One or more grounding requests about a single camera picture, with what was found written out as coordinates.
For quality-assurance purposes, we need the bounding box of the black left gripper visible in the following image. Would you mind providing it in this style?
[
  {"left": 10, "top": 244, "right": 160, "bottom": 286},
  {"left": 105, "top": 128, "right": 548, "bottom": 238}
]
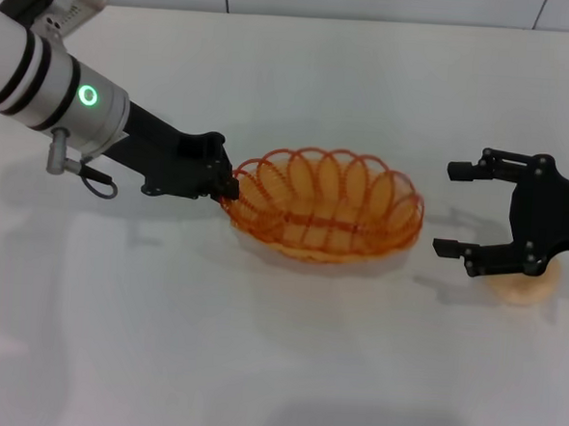
[{"left": 98, "top": 97, "right": 247, "bottom": 204}]

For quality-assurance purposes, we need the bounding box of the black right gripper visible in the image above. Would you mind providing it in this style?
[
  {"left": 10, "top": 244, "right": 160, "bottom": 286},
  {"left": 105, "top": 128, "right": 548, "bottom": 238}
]
[{"left": 428, "top": 145, "right": 569, "bottom": 285}]

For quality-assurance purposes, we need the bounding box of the orange woven plastic basket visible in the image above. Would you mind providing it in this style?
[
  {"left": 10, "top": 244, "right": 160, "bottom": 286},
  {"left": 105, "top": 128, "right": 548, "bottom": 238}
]
[{"left": 216, "top": 141, "right": 429, "bottom": 271}]

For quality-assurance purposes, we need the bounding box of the beige round bread bun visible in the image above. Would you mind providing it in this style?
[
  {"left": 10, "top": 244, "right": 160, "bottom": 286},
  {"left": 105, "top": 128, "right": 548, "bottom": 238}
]
[{"left": 482, "top": 253, "right": 563, "bottom": 308}]

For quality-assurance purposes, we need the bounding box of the thin left arm tool cable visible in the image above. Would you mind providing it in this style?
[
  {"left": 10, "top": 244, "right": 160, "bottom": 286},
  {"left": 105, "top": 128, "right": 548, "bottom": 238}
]
[{"left": 75, "top": 159, "right": 121, "bottom": 200}]

